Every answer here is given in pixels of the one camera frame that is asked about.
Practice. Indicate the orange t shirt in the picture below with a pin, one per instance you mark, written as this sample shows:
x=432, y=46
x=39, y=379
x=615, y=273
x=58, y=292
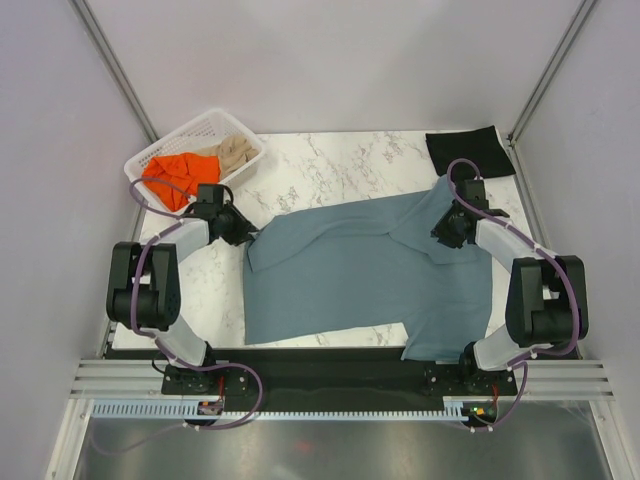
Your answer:
x=174, y=179

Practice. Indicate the beige t shirt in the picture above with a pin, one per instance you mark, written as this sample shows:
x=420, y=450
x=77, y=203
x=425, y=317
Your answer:
x=233, y=152

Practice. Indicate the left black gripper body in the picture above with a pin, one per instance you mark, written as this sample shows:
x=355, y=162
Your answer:
x=231, y=222

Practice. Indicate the aluminium frame post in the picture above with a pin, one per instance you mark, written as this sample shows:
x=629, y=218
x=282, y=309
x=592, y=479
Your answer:
x=98, y=38
x=558, y=57

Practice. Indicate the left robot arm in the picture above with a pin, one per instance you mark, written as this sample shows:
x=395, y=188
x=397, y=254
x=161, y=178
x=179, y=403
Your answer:
x=144, y=290

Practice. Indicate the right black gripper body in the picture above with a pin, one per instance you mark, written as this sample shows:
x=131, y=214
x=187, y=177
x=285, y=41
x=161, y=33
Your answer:
x=446, y=228

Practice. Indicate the right aluminium frame post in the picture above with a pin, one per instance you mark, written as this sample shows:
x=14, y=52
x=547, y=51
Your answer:
x=558, y=57

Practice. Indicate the white slotted cable duct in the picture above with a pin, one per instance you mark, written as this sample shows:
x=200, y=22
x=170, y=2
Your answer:
x=200, y=410

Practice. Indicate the folded black t shirt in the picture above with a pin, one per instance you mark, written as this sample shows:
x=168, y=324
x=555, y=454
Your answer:
x=481, y=146

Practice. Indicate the blue t shirt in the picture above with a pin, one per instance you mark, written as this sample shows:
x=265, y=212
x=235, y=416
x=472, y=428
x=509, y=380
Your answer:
x=368, y=263

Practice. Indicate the left aluminium frame post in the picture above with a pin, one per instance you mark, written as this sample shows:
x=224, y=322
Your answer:
x=98, y=38

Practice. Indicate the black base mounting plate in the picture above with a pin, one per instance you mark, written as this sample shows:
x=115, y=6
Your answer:
x=341, y=378

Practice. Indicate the white plastic laundry basket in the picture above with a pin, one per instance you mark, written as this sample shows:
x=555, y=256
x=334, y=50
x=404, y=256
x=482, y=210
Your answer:
x=206, y=130

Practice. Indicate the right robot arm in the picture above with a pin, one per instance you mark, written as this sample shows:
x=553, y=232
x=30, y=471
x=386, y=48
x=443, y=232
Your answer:
x=546, y=310

